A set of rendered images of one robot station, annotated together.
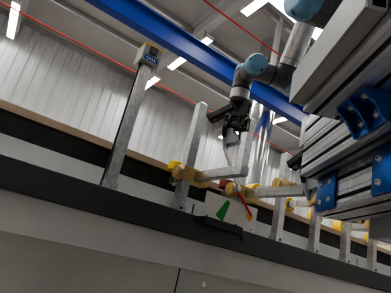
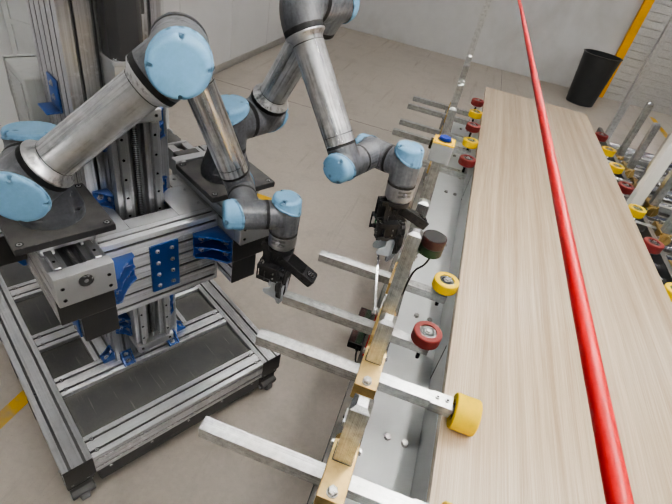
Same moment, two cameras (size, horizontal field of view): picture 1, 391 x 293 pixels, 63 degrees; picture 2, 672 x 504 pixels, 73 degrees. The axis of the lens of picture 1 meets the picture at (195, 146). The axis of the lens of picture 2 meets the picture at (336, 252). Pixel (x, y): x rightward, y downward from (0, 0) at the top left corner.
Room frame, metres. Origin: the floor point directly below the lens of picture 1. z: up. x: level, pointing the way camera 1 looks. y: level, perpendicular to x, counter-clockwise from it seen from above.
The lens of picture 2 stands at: (1.73, -1.05, 1.77)
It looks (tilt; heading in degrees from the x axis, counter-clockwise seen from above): 37 degrees down; 130
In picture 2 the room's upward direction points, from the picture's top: 13 degrees clockwise
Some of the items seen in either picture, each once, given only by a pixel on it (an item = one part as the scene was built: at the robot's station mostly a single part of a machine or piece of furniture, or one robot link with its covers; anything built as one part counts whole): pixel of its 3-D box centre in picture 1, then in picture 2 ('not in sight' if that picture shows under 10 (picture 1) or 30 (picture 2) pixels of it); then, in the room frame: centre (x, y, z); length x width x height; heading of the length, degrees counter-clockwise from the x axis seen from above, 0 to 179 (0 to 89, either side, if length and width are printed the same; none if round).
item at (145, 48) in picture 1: (148, 59); (441, 150); (1.00, 0.24, 1.18); 0.07 x 0.07 x 0.08; 30
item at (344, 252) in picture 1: (345, 229); not in sight; (1.64, -0.85, 0.86); 0.03 x 0.03 x 0.48; 30
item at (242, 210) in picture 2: not in sight; (244, 210); (0.94, -0.49, 1.12); 0.11 x 0.11 x 0.08; 63
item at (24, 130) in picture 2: not in sight; (36, 153); (0.63, -0.84, 1.21); 0.13 x 0.12 x 0.14; 153
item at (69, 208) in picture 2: not in sight; (47, 195); (0.63, -0.84, 1.09); 0.15 x 0.15 x 0.10
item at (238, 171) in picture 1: (202, 177); (381, 276); (1.10, -0.05, 0.83); 0.43 x 0.03 x 0.04; 30
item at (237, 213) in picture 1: (231, 213); not in sight; (1.22, -0.19, 0.75); 0.26 x 0.01 x 0.10; 120
